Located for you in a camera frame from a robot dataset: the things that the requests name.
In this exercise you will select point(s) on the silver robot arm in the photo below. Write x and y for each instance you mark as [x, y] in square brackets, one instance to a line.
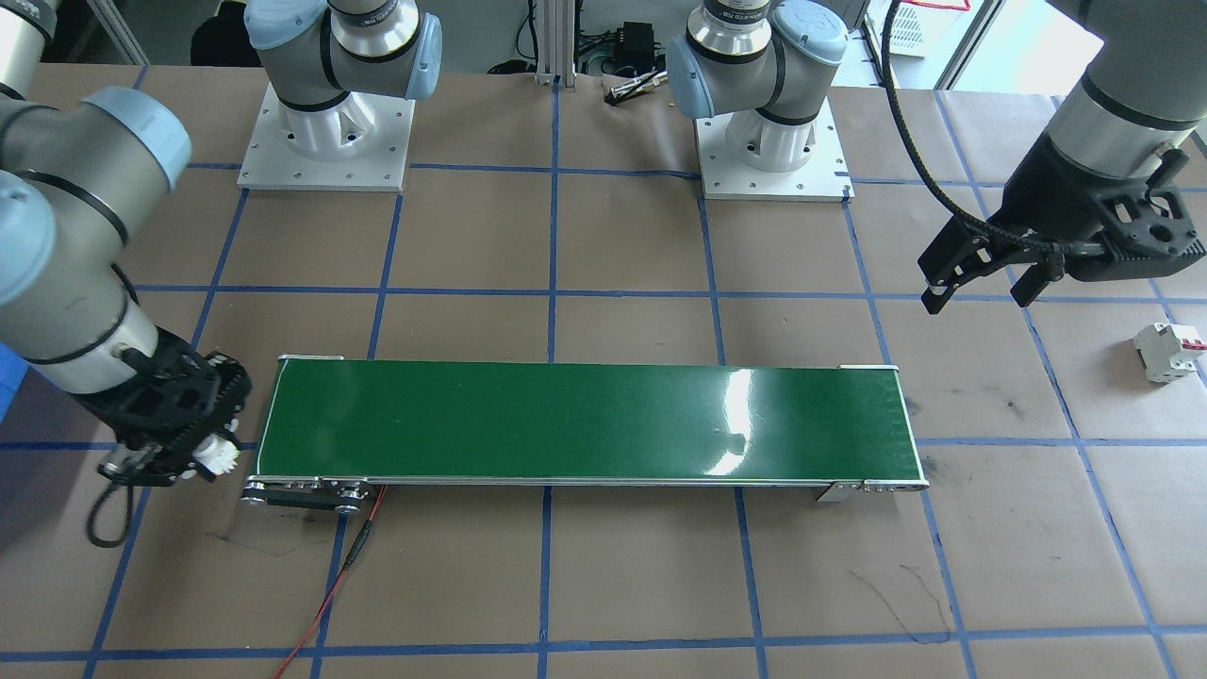
[745, 57]
[66, 236]

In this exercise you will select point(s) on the green conveyor belt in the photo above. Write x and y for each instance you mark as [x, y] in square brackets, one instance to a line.
[566, 424]

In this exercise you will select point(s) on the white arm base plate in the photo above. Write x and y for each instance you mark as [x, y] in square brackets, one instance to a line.
[377, 160]
[820, 179]

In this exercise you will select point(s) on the white circuit breaker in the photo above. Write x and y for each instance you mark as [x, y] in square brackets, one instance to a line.
[1169, 351]

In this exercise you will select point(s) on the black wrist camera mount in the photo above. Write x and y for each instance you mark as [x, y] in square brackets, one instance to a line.
[198, 396]
[1155, 236]

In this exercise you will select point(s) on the open-front blue plastic bin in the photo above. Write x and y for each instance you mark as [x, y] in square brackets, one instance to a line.
[8, 377]

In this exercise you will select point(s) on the black power supply box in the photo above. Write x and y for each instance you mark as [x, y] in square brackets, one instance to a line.
[636, 42]

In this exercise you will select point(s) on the green push button white body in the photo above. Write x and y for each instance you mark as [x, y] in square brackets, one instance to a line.
[219, 455]

